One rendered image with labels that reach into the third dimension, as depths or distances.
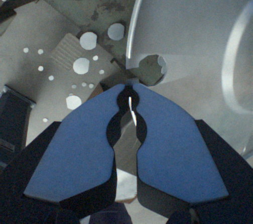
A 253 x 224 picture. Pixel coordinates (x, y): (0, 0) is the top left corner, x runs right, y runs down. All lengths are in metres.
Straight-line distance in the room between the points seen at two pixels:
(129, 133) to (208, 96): 0.07
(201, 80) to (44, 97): 0.91
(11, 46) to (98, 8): 0.73
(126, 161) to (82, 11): 0.17
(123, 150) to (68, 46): 0.62
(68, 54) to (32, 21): 0.24
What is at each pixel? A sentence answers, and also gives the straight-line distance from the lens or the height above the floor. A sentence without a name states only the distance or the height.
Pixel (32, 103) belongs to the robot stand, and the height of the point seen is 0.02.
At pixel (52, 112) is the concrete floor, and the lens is 1.06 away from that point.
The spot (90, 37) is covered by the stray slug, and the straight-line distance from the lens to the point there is 0.26.
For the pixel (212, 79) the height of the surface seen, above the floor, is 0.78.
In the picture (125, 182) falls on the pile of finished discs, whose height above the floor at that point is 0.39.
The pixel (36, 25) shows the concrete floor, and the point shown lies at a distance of 0.91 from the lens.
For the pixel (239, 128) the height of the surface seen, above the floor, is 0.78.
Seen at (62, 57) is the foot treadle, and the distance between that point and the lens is 0.77.
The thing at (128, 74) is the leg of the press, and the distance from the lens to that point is 0.78.
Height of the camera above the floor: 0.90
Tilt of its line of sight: 56 degrees down
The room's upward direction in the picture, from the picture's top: 148 degrees clockwise
